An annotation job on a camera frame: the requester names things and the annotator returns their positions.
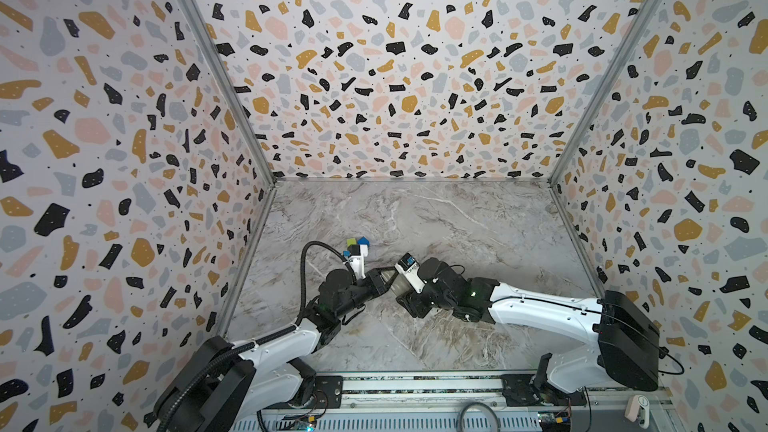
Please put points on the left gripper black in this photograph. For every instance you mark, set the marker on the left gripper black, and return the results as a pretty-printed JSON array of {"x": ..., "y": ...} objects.
[{"x": 374, "y": 283}]

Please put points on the white remote control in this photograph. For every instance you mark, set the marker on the white remote control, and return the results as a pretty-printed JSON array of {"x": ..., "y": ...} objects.
[{"x": 390, "y": 276}]

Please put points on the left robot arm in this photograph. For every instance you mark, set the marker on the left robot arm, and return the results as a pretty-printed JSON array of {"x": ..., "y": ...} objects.
[{"x": 224, "y": 382}]

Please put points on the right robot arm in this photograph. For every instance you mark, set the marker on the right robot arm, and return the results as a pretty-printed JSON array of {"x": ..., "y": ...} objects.
[{"x": 617, "y": 340}]

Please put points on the white clip device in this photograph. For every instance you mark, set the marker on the white clip device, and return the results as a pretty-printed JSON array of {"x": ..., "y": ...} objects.
[{"x": 637, "y": 411}]

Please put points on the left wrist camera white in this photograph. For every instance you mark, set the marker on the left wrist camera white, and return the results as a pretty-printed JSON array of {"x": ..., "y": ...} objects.
[{"x": 356, "y": 255}]

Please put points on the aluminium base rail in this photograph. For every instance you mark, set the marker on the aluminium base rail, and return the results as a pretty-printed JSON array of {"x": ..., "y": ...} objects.
[{"x": 458, "y": 401}]

